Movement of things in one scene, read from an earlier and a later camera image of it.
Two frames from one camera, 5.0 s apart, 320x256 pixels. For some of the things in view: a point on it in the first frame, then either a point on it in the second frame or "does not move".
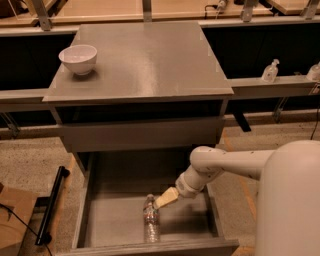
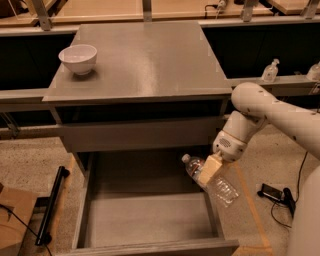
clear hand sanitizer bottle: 271,72 does not move
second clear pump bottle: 314,73 does not move
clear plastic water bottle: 151,220 → 217,186
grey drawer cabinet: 138,86 does not move
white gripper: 183,189 → 230,147
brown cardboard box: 16,209 does not move
